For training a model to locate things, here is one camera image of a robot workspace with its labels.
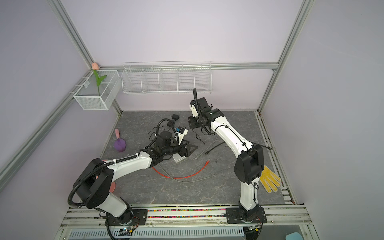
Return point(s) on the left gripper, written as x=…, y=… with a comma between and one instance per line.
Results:
x=187, y=153

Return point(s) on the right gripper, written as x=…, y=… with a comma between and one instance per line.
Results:
x=192, y=123

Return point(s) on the white network switch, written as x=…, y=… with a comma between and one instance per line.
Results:
x=177, y=158

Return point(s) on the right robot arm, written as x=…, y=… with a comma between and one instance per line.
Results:
x=250, y=157

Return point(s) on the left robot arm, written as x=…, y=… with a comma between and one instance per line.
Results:
x=92, y=188

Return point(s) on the pink watering can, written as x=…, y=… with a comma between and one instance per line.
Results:
x=113, y=184

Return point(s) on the yellow work glove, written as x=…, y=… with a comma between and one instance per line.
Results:
x=270, y=181

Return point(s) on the white mesh box basket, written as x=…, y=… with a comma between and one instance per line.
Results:
x=87, y=95

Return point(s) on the artificial tulip flower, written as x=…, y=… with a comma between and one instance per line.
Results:
x=99, y=79

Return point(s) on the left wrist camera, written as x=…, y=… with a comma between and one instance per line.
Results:
x=180, y=133

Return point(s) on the white wire shelf basket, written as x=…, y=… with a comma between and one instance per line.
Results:
x=167, y=77

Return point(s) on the purple trowel pink handle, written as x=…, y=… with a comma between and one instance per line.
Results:
x=119, y=144

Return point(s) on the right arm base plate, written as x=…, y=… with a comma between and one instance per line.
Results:
x=239, y=215

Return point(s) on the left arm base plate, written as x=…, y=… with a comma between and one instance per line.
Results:
x=135, y=217

